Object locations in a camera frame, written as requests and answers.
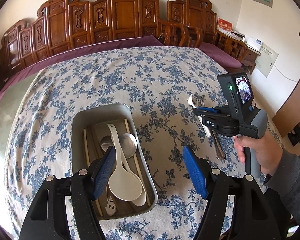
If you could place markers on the silver metal spoon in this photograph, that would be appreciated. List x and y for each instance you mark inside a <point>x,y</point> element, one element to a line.
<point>127,141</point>

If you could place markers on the white wall panel box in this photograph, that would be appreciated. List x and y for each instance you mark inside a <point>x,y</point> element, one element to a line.
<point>267,59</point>

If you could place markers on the grey rectangular utensil tray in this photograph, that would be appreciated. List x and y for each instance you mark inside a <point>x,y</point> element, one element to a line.
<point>124,184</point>

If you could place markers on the small white panda spoon rest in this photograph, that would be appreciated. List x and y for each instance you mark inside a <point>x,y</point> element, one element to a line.
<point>110,207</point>

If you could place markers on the purple sofa cushion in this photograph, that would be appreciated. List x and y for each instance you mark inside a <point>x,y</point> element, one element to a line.
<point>146,41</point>

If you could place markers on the carved wooden armchair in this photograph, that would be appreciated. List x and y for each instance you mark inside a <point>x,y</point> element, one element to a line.
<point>201,22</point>

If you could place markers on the light bamboo chopstick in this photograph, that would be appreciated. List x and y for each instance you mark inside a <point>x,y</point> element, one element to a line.
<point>137,165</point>
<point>88,164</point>

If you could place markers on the silver metal fork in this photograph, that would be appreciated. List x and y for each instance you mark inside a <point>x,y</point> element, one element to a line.
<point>219,153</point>

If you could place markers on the red greeting card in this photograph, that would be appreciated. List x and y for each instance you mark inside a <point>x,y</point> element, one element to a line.
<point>224,26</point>

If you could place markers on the purple armchair cushion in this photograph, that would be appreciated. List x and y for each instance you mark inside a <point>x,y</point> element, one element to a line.
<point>218,55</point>

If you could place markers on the large white ceramic spoon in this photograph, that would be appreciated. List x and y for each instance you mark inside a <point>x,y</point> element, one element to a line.
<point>123,174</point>

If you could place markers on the blue floral tablecloth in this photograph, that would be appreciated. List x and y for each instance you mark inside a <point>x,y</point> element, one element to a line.
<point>153,84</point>

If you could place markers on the grey sleeved right forearm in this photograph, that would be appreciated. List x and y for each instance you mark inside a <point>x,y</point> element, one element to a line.
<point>286,182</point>

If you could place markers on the person's right hand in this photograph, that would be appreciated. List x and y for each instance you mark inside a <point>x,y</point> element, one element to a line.
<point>267,150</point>

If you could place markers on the wooden side table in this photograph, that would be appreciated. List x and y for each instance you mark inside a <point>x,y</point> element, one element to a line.
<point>250,58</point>

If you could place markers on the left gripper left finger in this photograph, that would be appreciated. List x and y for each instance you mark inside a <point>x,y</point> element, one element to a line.
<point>85,187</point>

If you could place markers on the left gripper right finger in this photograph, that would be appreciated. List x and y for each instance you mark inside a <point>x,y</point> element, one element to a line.
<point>213,186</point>

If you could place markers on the carved wooden long sofa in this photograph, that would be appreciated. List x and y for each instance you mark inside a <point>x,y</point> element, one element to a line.
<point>63,25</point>

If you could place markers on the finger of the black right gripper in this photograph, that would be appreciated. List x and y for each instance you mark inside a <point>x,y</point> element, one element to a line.
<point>203,111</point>

